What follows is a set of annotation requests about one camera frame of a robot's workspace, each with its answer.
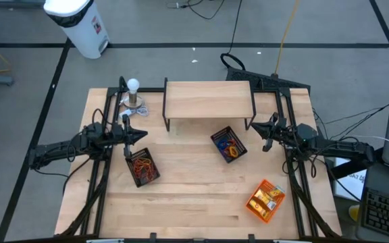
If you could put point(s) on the light bulb table lamp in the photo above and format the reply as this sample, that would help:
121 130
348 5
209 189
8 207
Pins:
133 86

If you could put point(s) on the black perforated panel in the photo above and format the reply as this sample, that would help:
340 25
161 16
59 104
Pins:
265 81

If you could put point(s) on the black desk bar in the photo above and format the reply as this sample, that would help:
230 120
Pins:
350 168

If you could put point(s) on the orange mesh tray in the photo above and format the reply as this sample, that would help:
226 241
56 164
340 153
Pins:
252 209

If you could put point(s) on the wooden desk shelf riser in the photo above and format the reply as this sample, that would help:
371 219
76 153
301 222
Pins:
208 99

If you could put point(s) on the yellow crayon pack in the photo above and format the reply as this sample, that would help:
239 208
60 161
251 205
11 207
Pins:
255 205
265 199
263 207
277 192

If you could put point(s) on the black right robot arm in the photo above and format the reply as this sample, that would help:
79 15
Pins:
343 148

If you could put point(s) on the small yellow object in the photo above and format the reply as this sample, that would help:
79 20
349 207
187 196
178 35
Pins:
353 212

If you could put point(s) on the white trash bin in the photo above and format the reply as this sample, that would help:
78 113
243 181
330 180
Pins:
83 30

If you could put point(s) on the white printed paper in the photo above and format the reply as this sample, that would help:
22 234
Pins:
351 185

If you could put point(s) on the black mesh tray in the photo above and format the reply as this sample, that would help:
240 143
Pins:
140 184
240 148

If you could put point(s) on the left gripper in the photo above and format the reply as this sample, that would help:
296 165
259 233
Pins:
122 135

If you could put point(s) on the black aluminium table frame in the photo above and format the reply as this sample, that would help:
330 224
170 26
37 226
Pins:
154 89

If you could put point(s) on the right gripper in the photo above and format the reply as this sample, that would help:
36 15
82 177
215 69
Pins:
279 131

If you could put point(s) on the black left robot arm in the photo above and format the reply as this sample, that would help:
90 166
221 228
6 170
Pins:
59 148

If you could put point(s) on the grey laptop black keyboard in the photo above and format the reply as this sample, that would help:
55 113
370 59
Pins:
383 212

